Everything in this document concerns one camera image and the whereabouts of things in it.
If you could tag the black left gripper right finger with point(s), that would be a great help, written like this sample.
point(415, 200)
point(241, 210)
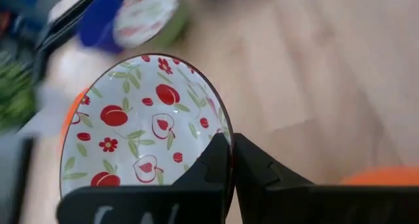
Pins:
point(294, 204)

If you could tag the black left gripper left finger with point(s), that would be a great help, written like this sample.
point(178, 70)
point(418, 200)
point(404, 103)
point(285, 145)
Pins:
point(147, 204)

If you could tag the floral print ceramic bowl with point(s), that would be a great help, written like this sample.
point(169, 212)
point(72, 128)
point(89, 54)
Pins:
point(144, 17)
point(137, 119)

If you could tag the orange plastic mini bowl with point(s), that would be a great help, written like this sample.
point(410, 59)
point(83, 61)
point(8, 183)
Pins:
point(70, 116)
point(383, 176)

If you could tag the blue plastic mini bowl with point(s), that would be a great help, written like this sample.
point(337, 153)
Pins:
point(95, 27)

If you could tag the artificial plant in white pot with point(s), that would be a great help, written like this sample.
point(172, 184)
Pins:
point(13, 93)

